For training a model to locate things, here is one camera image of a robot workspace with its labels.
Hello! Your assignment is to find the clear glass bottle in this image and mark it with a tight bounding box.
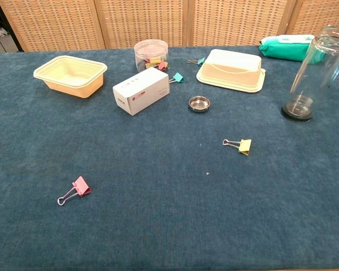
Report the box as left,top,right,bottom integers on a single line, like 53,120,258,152
280,25,339,123

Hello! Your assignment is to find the blue table cloth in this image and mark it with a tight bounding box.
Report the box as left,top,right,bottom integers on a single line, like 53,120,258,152
0,45,339,269

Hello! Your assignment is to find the white cardboard box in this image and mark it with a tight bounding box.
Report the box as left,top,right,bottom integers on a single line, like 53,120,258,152
112,67,171,116

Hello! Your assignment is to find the teal binder clip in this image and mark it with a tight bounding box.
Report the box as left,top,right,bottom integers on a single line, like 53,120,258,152
168,72,185,84
186,57,206,67

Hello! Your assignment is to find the yellow binder clip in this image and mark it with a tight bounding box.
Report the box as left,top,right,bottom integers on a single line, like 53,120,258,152
222,138,252,156
145,57,162,69

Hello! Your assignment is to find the clear plastic jar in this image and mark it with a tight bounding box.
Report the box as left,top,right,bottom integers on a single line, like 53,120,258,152
133,39,170,73

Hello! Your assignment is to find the inverted cream plastic container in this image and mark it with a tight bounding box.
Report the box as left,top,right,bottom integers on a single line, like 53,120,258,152
195,49,267,93

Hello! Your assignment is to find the cream plastic food container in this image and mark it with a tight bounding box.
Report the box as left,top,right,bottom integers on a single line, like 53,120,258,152
33,55,108,99

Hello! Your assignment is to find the woven rattan folding screen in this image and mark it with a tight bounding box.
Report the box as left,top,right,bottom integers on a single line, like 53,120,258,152
0,0,339,53

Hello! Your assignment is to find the green wet wipes pack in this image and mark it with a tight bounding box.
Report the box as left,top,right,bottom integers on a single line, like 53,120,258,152
258,34,327,62

